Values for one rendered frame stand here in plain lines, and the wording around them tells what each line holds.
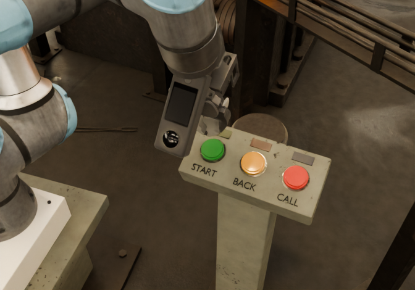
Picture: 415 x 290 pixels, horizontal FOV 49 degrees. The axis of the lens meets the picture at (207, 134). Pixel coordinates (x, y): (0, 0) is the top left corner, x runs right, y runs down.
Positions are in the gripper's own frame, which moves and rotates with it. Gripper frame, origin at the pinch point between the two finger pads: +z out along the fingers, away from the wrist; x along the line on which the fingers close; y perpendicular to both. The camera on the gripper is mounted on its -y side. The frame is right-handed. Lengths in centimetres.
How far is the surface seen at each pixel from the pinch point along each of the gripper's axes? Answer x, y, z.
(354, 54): -17.1, 29.5, 10.0
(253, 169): -8.1, -1.1, 5.6
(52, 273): 27.4, -29.7, 27.8
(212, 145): 0.1, 0.6, 5.6
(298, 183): -15.8, -0.9, 5.6
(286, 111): 5, 56, 91
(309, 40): 8, 96, 98
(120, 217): 37, -8, 67
